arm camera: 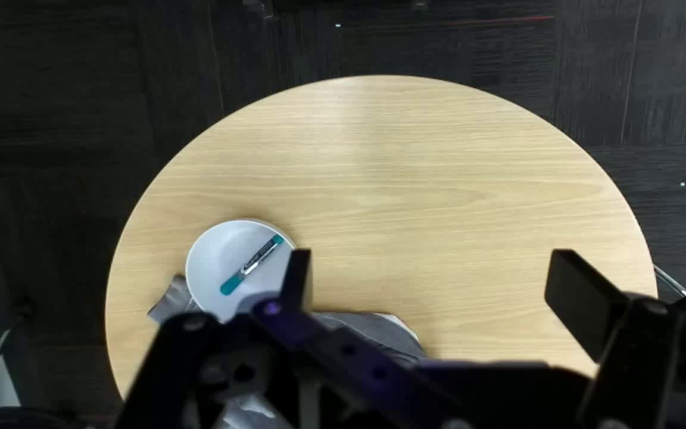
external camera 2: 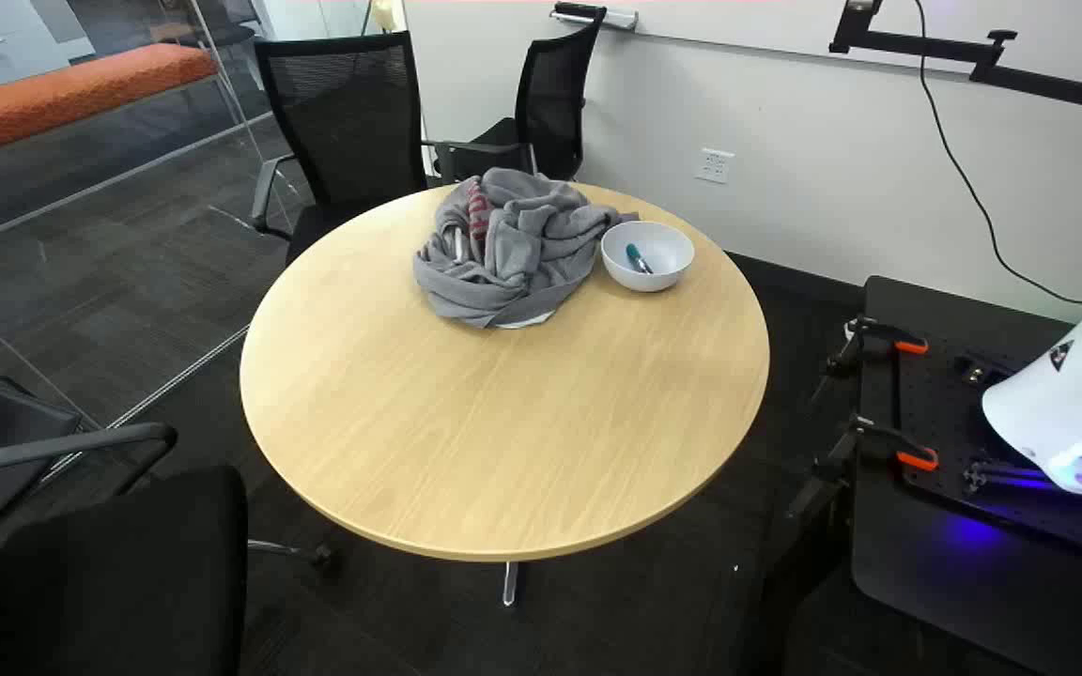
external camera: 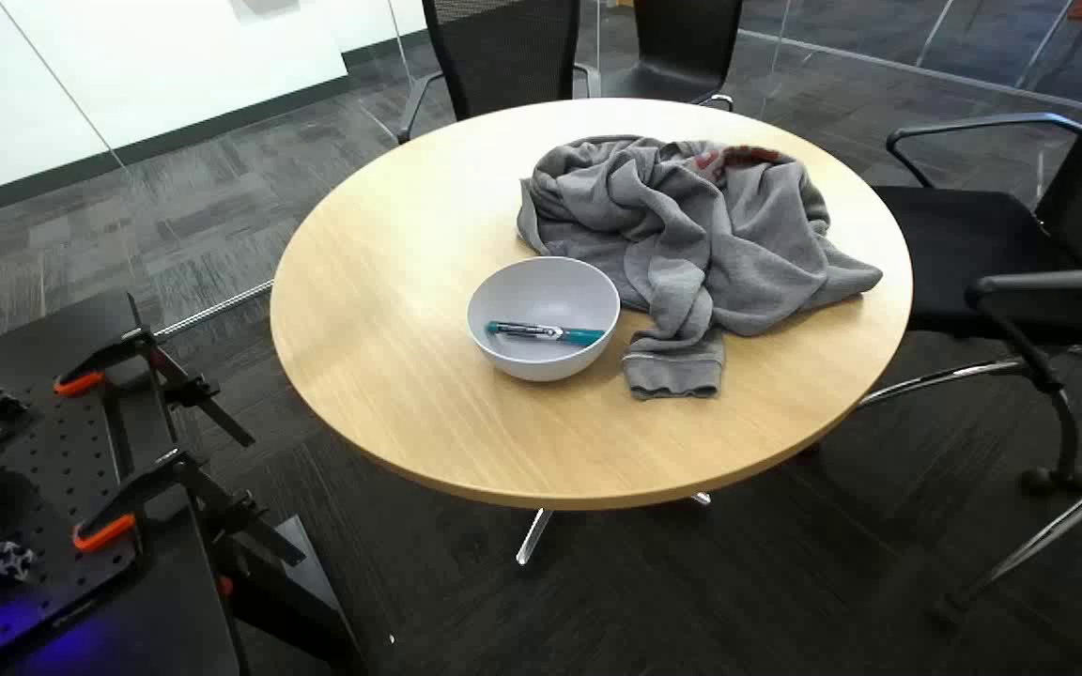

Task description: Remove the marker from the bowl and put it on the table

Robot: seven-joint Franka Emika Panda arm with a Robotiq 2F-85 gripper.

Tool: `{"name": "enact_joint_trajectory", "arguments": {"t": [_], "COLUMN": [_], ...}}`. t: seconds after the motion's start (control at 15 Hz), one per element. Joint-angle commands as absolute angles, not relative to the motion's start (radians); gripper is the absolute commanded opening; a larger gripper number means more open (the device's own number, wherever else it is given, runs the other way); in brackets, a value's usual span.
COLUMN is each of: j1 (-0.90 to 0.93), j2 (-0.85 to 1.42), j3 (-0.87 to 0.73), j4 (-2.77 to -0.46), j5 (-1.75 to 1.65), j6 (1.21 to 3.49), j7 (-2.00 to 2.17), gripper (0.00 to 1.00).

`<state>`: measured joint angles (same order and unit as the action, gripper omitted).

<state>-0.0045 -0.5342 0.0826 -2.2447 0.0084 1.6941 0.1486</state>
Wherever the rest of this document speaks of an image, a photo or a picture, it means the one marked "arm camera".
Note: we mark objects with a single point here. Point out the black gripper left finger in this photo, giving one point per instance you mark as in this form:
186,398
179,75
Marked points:
295,277

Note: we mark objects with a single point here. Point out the grey sweater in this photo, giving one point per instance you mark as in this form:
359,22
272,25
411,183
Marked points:
170,301

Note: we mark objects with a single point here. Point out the teal capped marker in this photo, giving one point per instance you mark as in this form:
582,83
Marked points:
249,264

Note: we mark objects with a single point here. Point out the white bowl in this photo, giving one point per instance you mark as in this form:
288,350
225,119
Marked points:
214,264

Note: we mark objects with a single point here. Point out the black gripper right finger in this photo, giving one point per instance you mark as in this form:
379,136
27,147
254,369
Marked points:
582,301

